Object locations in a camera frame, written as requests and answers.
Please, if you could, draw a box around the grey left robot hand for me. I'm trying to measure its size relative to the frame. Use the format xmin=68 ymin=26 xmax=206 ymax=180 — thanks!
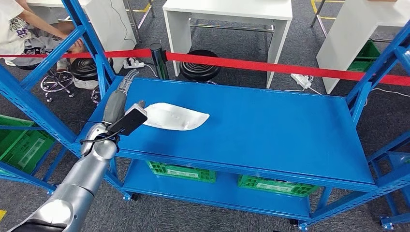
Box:
xmin=102 ymin=69 xmax=147 ymax=126

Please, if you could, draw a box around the white plastic part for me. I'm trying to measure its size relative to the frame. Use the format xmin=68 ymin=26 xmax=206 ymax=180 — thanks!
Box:
xmin=142 ymin=102 xmax=210 ymax=131

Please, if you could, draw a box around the blue metal shelf rack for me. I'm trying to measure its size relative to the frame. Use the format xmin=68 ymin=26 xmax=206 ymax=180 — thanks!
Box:
xmin=0 ymin=125 xmax=70 ymax=196
xmin=0 ymin=0 xmax=410 ymax=232
xmin=366 ymin=130 xmax=410 ymax=231

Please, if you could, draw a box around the white power strip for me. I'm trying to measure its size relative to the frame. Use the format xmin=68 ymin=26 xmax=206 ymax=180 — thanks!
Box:
xmin=290 ymin=73 xmax=313 ymax=90
xmin=123 ymin=58 xmax=146 ymax=70

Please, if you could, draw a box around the black round stool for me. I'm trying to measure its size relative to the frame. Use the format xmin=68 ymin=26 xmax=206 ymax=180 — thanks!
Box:
xmin=179 ymin=49 xmax=221 ymax=85
xmin=70 ymin=57 xmax=113 ymax=105
xmin=15 ymin=63 xmax=76 ymax=104

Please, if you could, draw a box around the red barrier belt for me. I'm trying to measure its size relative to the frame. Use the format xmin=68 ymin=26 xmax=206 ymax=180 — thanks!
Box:
xmin=0 ymin=48 xmax=152 ymax=60
xmin=166 ymin=52 xmax=410 ymax=87

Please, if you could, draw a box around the white table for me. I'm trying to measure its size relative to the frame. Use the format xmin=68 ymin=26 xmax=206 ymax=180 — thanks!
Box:
xmin=316 ymin=0 xmax=410 ymax=94
xmin=27 ymin=0 xmax=128 ymax=73
xmin=162 ymin=0 xmax=293 ymax=89

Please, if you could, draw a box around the green folded plastic crate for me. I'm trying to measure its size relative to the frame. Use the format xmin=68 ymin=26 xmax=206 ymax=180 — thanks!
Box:
xmin=237 ymin=174 xmax=320 ymax=198
xmin=146 ymin=160 xmax=217 ymax=184

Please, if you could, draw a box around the person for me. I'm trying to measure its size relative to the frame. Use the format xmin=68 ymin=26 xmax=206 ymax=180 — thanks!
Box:
xmin=0 ymin=0 xmax=99 ymax=91

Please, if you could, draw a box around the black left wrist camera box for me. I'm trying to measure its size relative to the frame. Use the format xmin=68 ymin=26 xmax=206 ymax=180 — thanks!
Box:
xmin=107 ymin=105 xmax=148 ymax=137

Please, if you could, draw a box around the black camera cable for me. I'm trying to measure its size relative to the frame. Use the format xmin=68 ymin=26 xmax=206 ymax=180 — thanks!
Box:
xmin=79 ymin=130 xmax=124 ymax=145

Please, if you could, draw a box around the white power strip cable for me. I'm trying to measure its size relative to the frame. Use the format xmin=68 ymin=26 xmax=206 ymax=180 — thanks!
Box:
xmin=143 ymin=63 xmax=160 ymax=79

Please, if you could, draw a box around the black barrier post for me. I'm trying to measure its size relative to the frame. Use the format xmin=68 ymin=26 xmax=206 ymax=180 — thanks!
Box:
xmin=149 ymin=42 xmax=170 ymax=81

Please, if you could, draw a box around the thin black cable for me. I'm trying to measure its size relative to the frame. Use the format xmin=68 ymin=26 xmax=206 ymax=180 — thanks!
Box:
xmin=110 ymin=0 xmax=137 ymax=46

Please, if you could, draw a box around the grey metal leg frame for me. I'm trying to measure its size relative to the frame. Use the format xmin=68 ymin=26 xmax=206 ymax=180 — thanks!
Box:
xmin=123 ymin=0 xmax=155 ymax=43
xmin=310 ymin=0 xmax=337 ymax=38

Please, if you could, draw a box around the white floor cable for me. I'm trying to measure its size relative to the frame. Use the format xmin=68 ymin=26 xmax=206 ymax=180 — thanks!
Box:
xmin=281 ymin=85 xmax=410 ymax=98

